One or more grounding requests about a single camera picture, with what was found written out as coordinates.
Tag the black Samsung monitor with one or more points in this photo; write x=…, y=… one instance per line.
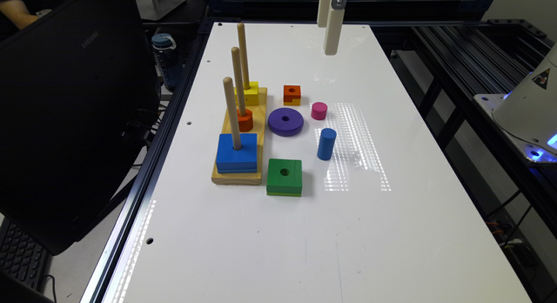
x=79, y=95

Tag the person's forearm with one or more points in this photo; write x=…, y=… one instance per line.
x=22, y=13

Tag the dark blue water bottle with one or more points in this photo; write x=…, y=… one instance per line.
x=168, y=60

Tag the wooden peg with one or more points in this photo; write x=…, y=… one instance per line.
x=243, y=56
x=232, y=113
x=236, y=63

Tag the purple ring block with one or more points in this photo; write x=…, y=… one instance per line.
x=285, y=122

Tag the rear wooden peg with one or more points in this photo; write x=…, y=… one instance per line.
x=243, y=56

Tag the blue cylinder block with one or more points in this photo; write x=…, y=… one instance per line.
x=326, y=143

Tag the blue square block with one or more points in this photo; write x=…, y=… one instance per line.
x=245, y=159

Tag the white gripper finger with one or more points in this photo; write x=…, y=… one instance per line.
x=334, y=26
x=323, y=10

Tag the orange octagon block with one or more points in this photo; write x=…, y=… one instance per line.
x=245, y=123

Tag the middle wooden peg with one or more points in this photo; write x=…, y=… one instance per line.
x=236, y=63

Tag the small yellow square block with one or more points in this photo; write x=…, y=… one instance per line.
x=294, y=101

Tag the wooden peg base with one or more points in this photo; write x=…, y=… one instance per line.
x=258, y=131

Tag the grey monitor stand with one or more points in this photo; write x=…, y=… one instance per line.
x=154, y=10

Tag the black keyboard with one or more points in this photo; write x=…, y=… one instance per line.
x=22, y=257

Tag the orange square block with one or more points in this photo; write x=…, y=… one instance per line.
x=291, y=91

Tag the pink cylinder block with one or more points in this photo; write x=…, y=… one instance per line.
x=319, y=110

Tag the front wooden peg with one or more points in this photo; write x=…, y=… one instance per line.
x=232, y=113

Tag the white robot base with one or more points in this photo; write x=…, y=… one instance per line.
x=527, y=114

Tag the light green square block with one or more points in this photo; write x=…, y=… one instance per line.
x=284, y=194

